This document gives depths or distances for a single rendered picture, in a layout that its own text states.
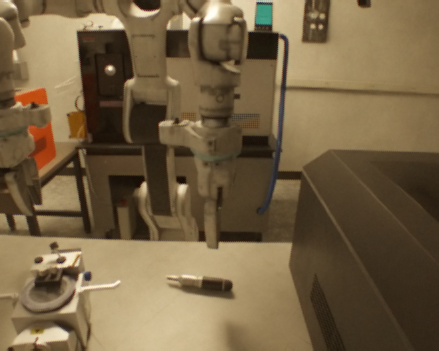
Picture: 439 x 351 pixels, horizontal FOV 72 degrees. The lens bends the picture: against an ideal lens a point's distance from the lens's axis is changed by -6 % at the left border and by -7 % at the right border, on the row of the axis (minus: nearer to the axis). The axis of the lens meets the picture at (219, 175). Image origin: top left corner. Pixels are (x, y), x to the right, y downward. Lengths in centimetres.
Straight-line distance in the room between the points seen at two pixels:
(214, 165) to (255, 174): 159
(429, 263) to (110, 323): 53
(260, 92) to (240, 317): 157
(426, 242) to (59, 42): 334
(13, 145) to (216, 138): 42
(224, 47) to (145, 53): 74
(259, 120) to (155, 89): 98
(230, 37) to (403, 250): 35
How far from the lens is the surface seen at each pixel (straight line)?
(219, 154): 52
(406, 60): 363
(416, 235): 40
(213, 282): 69
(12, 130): 73
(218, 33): 49
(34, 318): 60
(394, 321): 36
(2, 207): 184
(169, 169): 136
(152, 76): 123
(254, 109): 205
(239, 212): 222
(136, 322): 66
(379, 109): 359
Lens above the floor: 138
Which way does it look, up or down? 23 degrees down
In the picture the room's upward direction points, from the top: 1 degrees clockwise
